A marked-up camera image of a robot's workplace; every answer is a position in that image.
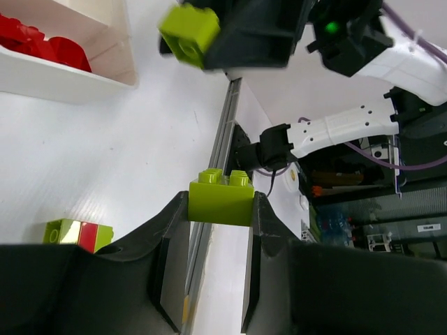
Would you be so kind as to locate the green red curved lego stack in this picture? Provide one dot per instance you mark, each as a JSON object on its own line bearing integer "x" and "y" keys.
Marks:
{"x": 89, "y": 236}

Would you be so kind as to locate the white divided container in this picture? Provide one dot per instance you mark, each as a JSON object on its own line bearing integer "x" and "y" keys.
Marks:
{"x": 101, "y": 28}

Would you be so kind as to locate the red round lego piece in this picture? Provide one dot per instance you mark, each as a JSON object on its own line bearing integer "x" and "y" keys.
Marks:
{"x": 69, "y": 53}

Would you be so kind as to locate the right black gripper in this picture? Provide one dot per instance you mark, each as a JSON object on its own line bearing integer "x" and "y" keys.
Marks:
{"x": 348, "y": 35}

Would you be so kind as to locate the front aluminium rail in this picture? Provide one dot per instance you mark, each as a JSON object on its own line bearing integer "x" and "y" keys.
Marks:
{"x": 201, "y": 232}

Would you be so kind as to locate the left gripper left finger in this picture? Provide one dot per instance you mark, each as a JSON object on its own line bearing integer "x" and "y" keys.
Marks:
{"x": 135, "y": 285}

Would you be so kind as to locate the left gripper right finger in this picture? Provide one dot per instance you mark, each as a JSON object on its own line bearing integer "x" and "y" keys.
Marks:
{"x": 293, "y": 287}

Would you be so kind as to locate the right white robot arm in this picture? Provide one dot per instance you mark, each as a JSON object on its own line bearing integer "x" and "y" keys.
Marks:
{"x": 414, "y": 106}

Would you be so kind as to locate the long red lego brick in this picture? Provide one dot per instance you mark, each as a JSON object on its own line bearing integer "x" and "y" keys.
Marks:
{"x": 21, "y": 38}

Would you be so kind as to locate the long green lego brick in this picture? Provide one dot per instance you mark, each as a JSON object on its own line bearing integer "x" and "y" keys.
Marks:
{"x": 220, "y": 200}

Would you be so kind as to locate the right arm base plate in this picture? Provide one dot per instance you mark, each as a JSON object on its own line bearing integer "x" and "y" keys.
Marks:
{"x": 241, "y": 146}

